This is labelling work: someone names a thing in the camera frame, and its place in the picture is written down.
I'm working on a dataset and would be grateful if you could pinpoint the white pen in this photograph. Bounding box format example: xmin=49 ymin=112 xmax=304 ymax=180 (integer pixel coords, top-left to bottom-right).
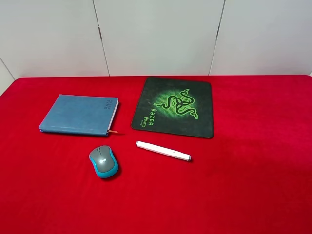
xmin=136 ymin=141 xmax=191 ymax=161

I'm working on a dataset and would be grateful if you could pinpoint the grey teal computer mouse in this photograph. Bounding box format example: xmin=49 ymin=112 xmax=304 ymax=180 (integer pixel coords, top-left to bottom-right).
xmin=89 ymin=146 xmax=119 ymax=179

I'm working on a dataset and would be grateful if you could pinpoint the blue hardcover notebook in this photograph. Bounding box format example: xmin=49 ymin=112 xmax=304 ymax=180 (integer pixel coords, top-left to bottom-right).
xmin=39 ymin=94 xmax=119 ymax=136

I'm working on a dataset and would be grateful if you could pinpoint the black green Razer mousepad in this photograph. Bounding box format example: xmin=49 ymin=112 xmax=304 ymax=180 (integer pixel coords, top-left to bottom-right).
xmin=131 ymin=77 xmax=214 ymax=138

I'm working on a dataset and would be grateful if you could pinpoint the red table cloth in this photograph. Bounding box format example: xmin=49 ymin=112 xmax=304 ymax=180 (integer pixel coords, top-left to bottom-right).
xmin=0 ymin=75 xmax=312 ymax=234

